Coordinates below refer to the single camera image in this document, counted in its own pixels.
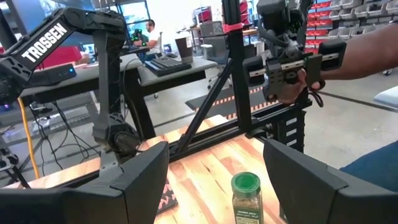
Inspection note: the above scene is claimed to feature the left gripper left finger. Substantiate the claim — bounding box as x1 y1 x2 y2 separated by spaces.
0 141 170 224

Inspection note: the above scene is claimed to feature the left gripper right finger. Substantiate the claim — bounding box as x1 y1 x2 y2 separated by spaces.
262 138 398 224

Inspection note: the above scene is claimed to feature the green-lid glass spice jar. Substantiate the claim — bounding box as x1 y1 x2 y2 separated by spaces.
230 171 265 224

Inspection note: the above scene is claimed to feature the person's forearm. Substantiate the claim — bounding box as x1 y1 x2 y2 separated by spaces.
318 23 398 82

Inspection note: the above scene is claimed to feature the person's leg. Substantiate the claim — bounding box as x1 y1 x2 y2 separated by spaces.
339 140 398 193

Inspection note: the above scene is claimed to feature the person's hand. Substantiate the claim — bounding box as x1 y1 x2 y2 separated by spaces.
275 68 322 105

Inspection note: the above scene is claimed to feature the grey desk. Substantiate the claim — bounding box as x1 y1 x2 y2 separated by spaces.
138 55 218 98
20 53 156 141

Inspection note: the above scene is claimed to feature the black striped floor mat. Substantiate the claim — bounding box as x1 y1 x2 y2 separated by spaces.
185 85 280 121

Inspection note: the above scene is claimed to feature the small black computer box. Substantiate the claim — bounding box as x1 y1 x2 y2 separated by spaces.
27 63 78 88

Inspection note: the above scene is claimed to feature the black keyboard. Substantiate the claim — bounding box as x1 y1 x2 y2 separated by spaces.
144 57 193 78

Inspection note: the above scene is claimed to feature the seated person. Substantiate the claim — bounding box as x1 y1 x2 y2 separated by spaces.
143 19 162 54

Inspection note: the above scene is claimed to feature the shelving with red grey bins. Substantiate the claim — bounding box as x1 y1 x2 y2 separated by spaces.
304 0 398 54

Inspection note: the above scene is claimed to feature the brown paper cup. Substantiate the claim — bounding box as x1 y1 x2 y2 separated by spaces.
174 32 195 64

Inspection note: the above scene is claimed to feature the grey office chair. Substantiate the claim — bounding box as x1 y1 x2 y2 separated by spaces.
198 21 233 91

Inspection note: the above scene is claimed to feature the yellow cable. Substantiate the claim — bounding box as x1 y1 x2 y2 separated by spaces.
17 97 42 180

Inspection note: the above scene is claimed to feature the black aluminium table frame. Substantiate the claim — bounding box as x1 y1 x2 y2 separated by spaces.
167 0 313 164

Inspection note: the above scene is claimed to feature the black teleoperation leader handle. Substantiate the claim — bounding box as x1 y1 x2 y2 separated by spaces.
242 0 348 108

